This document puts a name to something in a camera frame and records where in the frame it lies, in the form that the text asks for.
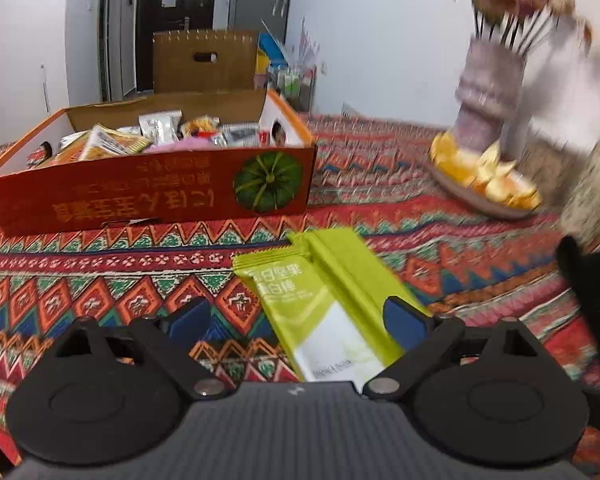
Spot dark entry door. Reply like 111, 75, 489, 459
135, 0, 216, 92

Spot heap of orange peels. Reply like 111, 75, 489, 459
430, 130, 541, 211

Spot red cardboard box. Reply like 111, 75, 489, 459
0, 89, 317, 237

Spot brown plate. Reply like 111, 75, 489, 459
426, 132, 543, 221

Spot pink ceramic vase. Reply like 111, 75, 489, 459
452, 37, 528, 153

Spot storage rack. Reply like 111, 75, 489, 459
254, 20, 321, 113

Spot patterned red tablecloth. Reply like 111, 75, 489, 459
0, 112, 600, 480

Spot brown cardboard panel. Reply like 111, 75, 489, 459
152, 29, 259, 95

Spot dark interior door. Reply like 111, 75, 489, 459
99, 0, 112, 102

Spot floral patterned vase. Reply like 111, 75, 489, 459
560, 135, 600, 251

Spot black furry cloth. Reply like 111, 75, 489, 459
555, 235, 600, 306

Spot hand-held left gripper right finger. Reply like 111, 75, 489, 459
362, 296, 551, 402

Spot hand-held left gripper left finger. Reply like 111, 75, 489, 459
50, 297, 231, 403

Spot green white snack packet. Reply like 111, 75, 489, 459
231, 249, 406, 385

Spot plain green snack packet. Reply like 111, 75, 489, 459
285, 226, 431, 318

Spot pile of snack packets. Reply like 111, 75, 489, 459
27, 110, 281, 166

